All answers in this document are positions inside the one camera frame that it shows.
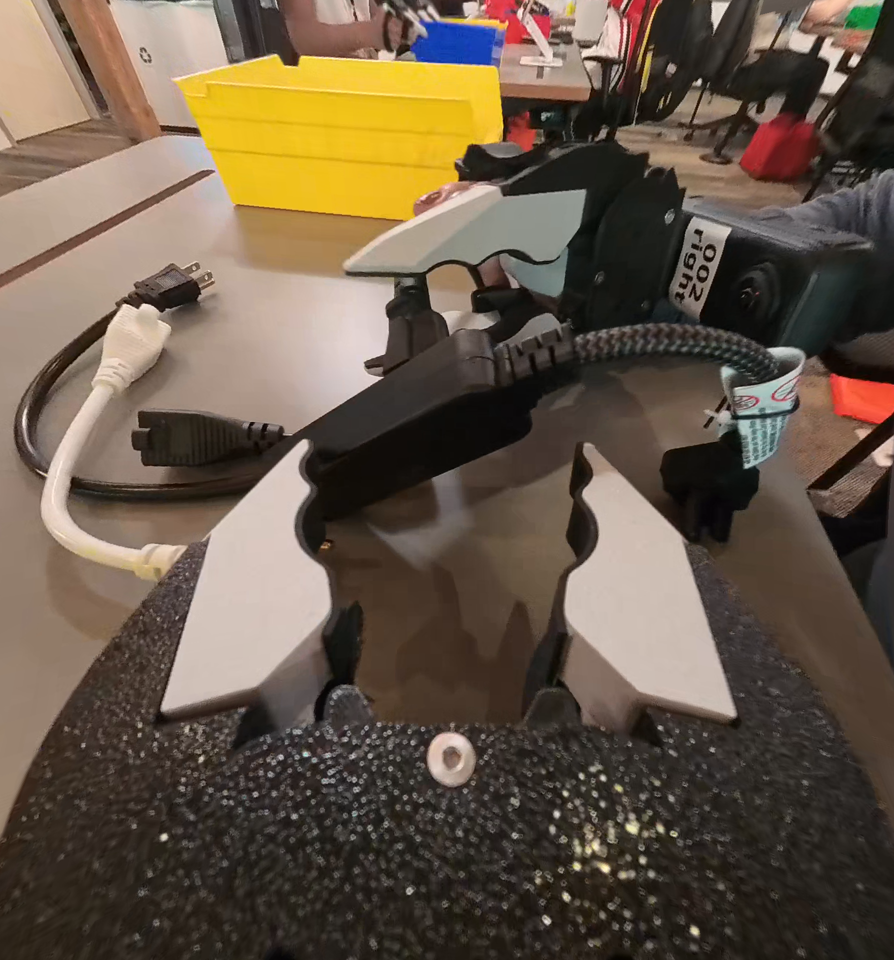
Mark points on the person's right forearm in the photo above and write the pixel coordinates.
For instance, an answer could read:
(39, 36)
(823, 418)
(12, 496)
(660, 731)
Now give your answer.
(889, 225)

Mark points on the person's right hand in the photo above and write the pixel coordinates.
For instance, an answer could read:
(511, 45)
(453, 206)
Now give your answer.
(441, 199)

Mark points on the yellow plastic bin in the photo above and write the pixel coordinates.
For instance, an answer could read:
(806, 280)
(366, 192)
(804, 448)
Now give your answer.
(327, 127)

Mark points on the blue plastic bin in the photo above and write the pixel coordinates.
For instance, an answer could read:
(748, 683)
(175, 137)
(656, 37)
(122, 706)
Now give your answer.
(454, 41)

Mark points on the brown office table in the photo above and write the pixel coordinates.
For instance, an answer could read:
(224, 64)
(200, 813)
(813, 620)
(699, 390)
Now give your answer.
(544, 79)

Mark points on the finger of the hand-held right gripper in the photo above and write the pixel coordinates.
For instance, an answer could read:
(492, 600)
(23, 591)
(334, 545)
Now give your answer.
(413, 322)
(484, 225)

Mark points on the pale blue warning tag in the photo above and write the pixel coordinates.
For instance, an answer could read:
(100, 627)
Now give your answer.
(762, 435)

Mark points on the black office chair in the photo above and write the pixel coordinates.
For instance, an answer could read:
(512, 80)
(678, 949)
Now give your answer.
(672, 60)
(882, 82)

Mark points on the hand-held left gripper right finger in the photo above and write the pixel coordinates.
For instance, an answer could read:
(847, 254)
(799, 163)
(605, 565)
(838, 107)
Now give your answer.
(642, 615)

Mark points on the wooden post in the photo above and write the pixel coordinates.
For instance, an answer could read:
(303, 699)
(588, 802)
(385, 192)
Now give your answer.
(109, 67)

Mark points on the black power plug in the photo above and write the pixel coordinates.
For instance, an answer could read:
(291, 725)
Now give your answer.
(417, 420)

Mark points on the white stand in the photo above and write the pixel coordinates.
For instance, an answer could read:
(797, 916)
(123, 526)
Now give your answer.
(537, 34)

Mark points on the orange flat object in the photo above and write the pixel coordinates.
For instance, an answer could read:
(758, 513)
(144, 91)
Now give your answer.
(863, 397)

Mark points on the red bag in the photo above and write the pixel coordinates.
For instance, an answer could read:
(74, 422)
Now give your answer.
(777, 146)

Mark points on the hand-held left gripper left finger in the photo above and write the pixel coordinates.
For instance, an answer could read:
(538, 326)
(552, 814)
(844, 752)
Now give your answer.
(259, 600)

